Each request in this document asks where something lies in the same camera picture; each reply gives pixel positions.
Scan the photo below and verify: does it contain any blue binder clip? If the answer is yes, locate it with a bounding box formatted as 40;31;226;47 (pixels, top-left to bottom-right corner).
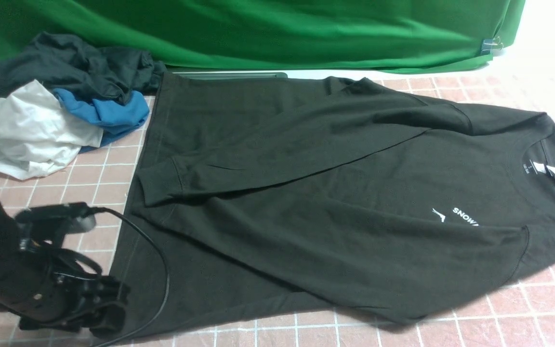
479;37;504;55

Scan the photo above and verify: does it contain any dark gray long-sleeved shirt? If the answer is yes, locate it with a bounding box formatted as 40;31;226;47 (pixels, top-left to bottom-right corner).
111;73;555;338

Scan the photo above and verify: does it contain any white crumpled garment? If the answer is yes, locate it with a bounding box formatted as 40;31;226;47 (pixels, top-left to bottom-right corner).
0;80;103;180

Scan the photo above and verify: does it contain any dark gray crumpled garment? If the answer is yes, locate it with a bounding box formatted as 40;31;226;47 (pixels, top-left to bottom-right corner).
0;32;167;105

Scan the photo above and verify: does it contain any green backdrop cloth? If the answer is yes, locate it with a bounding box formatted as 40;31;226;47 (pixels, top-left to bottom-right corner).
0;0;526;74

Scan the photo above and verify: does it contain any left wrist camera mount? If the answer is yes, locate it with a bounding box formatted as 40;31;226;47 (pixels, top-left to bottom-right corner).
13;202;96;248

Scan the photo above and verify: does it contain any pink checkered tablecloth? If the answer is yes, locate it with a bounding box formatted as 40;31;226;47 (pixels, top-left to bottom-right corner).
0;72;555;347

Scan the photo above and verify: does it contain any blue crumpled garment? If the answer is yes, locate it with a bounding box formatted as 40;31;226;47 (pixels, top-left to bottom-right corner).
53;88;149;153

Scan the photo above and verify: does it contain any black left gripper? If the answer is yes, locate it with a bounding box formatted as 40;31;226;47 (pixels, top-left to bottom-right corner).
0;243;129;337

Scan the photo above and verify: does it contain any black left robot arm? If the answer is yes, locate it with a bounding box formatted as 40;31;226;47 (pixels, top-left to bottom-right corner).
0;202;129;337

